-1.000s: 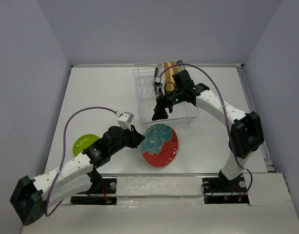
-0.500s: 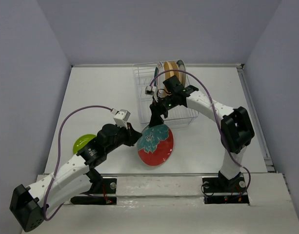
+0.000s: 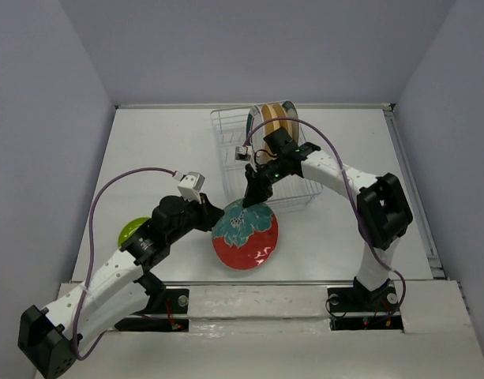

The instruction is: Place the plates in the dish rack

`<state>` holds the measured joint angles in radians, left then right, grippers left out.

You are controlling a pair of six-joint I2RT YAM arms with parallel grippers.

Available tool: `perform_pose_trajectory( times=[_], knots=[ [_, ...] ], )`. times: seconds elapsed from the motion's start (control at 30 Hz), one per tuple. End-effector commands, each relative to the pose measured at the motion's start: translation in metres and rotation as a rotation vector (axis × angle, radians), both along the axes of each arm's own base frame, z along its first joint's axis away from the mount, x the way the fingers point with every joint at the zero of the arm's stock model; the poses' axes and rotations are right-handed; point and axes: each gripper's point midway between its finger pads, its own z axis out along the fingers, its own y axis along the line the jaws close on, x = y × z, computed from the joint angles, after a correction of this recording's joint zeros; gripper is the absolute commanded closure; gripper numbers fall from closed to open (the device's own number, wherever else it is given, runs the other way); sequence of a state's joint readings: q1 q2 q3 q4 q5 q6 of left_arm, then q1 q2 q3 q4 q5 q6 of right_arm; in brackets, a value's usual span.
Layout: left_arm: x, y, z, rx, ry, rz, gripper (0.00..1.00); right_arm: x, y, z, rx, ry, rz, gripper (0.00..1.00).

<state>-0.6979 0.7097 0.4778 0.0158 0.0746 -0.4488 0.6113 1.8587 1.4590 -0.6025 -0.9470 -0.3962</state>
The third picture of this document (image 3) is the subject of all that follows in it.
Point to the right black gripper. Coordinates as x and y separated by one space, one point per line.
257 190

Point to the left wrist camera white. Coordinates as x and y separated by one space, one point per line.
190 185

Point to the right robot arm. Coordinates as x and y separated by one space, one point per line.
378 202

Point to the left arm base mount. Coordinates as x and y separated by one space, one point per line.
169 314

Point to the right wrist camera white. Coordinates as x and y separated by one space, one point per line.
242 153

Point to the dark green lettered plate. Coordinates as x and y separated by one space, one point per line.
291 112

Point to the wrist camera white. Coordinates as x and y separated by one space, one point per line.
242 153
190 185

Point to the white plate green red rim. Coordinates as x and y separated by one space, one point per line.
254 119

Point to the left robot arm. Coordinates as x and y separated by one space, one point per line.
53 337

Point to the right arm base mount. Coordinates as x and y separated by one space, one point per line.
348 313

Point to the teal and red plate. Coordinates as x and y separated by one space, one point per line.
245 238

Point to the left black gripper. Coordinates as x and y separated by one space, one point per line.
209 213

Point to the beige bird pattern plate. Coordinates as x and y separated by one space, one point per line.
287 120

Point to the white wire dish rack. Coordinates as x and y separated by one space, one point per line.
289 194

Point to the lime green plate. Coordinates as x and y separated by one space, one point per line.
130 228

